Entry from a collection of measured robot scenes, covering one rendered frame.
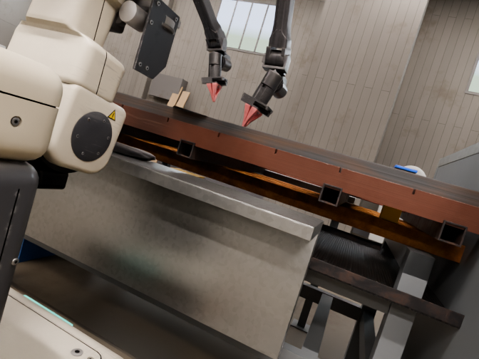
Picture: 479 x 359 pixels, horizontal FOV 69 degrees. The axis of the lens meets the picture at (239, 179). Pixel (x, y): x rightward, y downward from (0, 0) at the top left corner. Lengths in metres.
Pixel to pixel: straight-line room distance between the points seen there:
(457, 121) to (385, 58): 2.06
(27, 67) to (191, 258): 0.70
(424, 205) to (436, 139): 6.67
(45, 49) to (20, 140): 0.35
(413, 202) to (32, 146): 0.80
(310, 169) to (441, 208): 0.32
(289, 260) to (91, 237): 0.64
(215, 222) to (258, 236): 0.13
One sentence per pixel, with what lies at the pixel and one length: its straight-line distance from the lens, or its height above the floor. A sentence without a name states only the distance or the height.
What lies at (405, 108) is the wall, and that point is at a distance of 7.66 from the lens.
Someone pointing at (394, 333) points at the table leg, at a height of 0.46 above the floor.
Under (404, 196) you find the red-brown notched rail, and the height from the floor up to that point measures 0.80.
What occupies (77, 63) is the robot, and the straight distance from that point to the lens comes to 0.74.
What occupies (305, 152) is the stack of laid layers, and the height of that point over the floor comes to 0.84.
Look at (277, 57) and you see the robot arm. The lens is 1.19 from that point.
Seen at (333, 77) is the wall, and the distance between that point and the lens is 6.43.
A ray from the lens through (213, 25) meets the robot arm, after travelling 1.55.
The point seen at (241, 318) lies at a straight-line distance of 1.00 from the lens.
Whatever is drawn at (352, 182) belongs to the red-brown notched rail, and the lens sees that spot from 0.94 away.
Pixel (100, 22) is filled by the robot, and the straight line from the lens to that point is 0.81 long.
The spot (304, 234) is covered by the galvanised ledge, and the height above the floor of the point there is 0.66.
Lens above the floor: 0.77
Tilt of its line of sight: 4 degrees down
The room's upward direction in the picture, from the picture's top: 17 degrees clockwise
